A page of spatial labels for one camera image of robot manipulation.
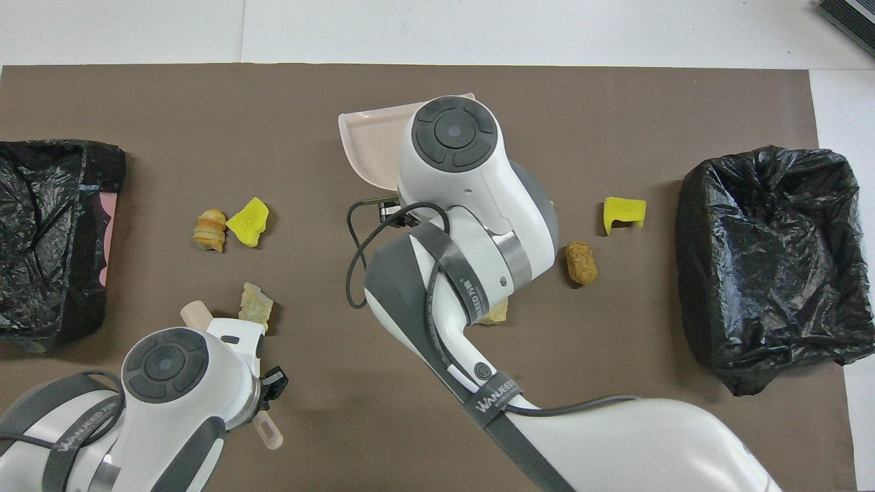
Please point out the beige bread chunk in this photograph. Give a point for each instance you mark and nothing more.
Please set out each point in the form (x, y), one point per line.
(254, 307)
(495, 316)

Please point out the left black bag bin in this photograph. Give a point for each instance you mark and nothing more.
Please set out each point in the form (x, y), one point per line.
(772, 273)

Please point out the dark grey striped device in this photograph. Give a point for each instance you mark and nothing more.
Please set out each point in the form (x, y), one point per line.
(851, 20)

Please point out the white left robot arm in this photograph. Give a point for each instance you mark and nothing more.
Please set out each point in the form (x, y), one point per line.
(191, 396)

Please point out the right black bag bin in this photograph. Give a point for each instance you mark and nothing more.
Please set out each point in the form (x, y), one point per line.
(48, 239)

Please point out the beige plastic dustpan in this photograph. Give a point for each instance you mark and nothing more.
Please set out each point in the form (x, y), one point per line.
(372, 147)

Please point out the orange striped croissant toy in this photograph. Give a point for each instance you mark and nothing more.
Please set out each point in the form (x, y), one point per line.
(209, 231)

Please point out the black bag bin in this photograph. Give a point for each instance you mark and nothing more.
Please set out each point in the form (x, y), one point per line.
(48, 239)
(772, 273)

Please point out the pink plastic bin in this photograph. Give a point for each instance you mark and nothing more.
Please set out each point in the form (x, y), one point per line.
(107, 239)

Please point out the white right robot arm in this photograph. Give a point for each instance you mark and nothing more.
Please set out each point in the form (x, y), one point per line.
(472, 178)

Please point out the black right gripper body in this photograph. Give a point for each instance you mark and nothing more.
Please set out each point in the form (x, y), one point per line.
(395, 213)

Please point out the beige hand brush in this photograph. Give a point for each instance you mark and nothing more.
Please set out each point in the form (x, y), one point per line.
(198, 314)

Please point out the yellow sponge piece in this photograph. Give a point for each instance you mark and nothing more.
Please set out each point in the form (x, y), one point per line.
(623, 210)
(247, 222)

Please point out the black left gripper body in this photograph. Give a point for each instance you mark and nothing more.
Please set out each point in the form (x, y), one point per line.
(275, 386)

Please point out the brown table mat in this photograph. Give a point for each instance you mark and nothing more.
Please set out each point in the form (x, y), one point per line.
(273, 123)

